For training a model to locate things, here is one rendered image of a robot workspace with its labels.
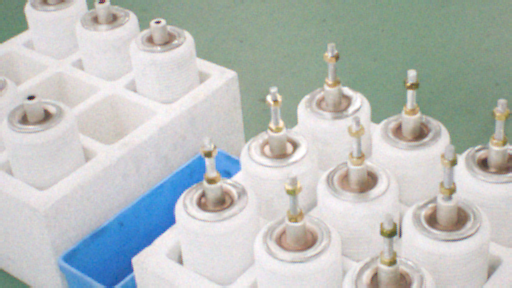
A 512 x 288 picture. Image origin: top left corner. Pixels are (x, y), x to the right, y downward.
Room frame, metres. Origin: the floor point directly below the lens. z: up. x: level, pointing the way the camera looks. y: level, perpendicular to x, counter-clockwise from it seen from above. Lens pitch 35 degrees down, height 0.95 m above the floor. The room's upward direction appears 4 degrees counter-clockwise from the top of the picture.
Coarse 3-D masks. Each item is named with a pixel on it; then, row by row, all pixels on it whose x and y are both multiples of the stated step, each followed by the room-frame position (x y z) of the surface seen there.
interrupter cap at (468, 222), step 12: (420, 204) 0.81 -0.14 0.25; (432, 204) 0.81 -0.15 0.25; (468, 204) 0.80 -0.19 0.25; (420, 216) 0.79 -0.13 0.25; (432, 216) 0.79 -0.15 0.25; (456, 216) 0.79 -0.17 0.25; (468, 216) 0.78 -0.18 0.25; (480, 216) 0.78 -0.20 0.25; (420, 228) 0.77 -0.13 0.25; (432, 228) 0.77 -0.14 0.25; (444, 228) 0.77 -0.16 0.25; (456, 228) 0.77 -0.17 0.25; (468, 228) 0.77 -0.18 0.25; (444, 240) 0.75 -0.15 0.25; (456, 240) 0.75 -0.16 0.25
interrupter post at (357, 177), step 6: (348, 162) 0.86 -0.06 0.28; (348, 168) 0.86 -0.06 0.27; (354, 168) 0.85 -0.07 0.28; (360, 168) 0.85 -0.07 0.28; (348, 174) 0.86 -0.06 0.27; (354, 174) 0.85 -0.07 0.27; (360, 174) 0.85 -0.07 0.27; (366, 174) 0.86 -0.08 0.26; (348, 180) 0.86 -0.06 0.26; (354, 180) 0.85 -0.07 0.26; (360, 180) 0.85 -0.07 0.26; (366, 180) 0.86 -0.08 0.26; (354, 186) 0.85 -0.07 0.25; (360, 186) 0.85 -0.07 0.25
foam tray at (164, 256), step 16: (368, 160) 0.99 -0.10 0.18; (240, 176) 0.98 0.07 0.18; (320, 176) 0.97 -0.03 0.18; (400, 208) 0.89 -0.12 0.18; (176, 224) 0.89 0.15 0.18; (400, 224) 0.88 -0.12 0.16; (160, 240) 0.86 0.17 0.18; (176, 240) 0.86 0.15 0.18; (400, 240) 0.83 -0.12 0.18; (144, 256) 0.84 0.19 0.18; (160, 256) 0.84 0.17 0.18; (176, 256) 0.85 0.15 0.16; (496, 256) 0.80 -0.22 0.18; (144, 272) 0.82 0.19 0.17; (160, 272) 0.81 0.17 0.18; (176, 272) 0.81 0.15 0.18; (192, 272) 0.80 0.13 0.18; (256, 272) 0.80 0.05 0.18; (496, 272) 0.77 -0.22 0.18
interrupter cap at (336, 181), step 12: (336, 168) 0.89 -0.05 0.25; (372, 168) 0.88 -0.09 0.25; (336, 180) 0.86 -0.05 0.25; (372, 180) 0.86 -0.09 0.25; (384, 180) 0.86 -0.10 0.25; (336, 192) 0.84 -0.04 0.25; (348, 192) 0.84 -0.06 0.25; (360, 192) 0.84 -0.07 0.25; (372, 192) 0.84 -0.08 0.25; (384, 192) 0.84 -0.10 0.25
